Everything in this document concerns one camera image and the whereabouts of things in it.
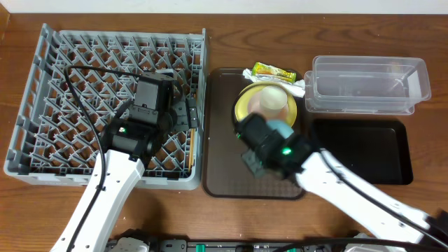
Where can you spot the light blue bowl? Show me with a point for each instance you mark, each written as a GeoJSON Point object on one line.
{"type": "Point", "coordinates": [281, 127]}

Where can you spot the yellow plate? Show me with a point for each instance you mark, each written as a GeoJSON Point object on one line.
{"type": "Point", "coordinates": [241, 106]}

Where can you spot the clear plastic bin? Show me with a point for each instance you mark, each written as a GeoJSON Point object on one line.
{"type": "Point", "coordinates": [366, 85]}

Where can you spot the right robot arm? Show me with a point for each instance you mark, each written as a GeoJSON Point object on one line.
{"type": "Point", "coordinates": [393, 224]}

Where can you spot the brown serving tray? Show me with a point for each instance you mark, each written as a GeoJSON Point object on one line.
{"type": "Point", "coordinates": [224, 173]}

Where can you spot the green yellow snack wrapper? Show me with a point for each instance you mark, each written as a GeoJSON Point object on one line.
{"type": "Point", "coordinates": [269, 72]}

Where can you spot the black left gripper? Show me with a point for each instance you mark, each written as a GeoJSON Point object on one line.
{"type": "Point", "coordinates": [191, 114]}

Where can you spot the cream cup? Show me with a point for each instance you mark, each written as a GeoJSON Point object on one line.
{"type": "Point", "coordinates": [273, 99]}

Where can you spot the grey dishwasher rack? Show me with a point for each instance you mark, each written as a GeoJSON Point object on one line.
{"type": "Point", "coordinates": [76, 83]}

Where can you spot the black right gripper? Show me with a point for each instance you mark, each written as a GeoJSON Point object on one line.
{"type": "Point", "coordinates": [256, 169]}

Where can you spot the wooden chopstick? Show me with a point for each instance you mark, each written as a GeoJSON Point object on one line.
{"type": "Point", "coordinates": [191, 152]}

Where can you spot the black waste tray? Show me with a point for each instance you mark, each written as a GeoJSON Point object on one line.
{"type": "Point", "coordinates": [376, 150]}

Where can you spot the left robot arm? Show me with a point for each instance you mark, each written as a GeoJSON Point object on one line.
{"type": "Point", "coordinates": [128, 143]}

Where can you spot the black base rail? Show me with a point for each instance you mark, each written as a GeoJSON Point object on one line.
{"type": "Point", "coordinates": [181, 242]}

